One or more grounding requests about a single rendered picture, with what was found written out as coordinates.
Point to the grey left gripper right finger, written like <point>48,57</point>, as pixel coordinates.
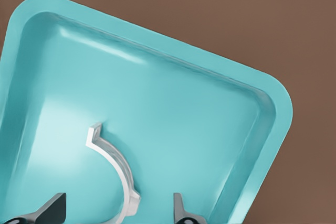
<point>179,211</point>

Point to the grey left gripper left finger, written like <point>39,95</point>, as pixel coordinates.
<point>53,209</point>

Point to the white drainage pipe clamp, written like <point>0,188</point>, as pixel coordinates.
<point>123,169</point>

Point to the turquoise square plate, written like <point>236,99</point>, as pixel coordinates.
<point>147,119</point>

